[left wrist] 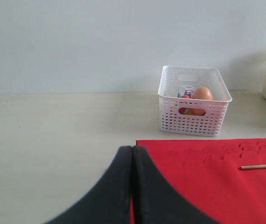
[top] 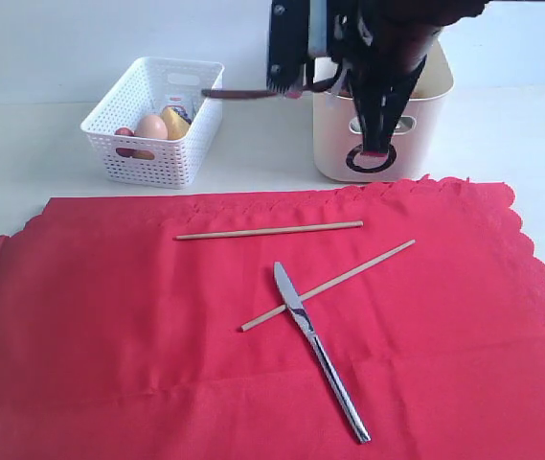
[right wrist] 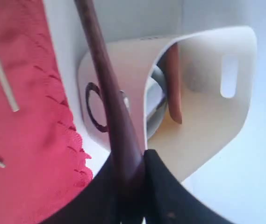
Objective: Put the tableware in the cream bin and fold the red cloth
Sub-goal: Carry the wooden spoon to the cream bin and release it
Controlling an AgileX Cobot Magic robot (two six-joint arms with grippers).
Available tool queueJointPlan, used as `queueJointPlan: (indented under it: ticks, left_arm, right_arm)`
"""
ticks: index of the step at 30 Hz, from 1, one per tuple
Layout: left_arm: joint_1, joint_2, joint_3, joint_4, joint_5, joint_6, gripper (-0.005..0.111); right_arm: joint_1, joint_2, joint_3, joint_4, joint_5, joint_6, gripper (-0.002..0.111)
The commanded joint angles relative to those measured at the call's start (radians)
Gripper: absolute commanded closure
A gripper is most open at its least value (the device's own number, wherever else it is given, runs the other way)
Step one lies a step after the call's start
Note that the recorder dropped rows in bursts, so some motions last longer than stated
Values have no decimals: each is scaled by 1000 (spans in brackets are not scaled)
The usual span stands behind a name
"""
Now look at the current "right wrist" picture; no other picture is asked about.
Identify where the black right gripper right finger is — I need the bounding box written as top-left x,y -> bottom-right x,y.
144,149 -> 231,224

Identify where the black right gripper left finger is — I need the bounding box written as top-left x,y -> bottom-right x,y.
41,156 -> 144,224

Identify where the brown wooden spoon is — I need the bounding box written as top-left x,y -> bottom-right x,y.
75,0 -> 145,203

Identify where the white ceramic bowl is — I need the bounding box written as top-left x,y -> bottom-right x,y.
144,65 -> 167,139

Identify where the brown wooden plate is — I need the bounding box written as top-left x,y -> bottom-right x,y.
165,43 -> 182,125

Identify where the red table cloth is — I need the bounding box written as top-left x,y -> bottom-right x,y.
0,0 -> 93,224

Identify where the cream plastic bin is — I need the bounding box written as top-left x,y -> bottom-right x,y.
78,25 -> 257,182

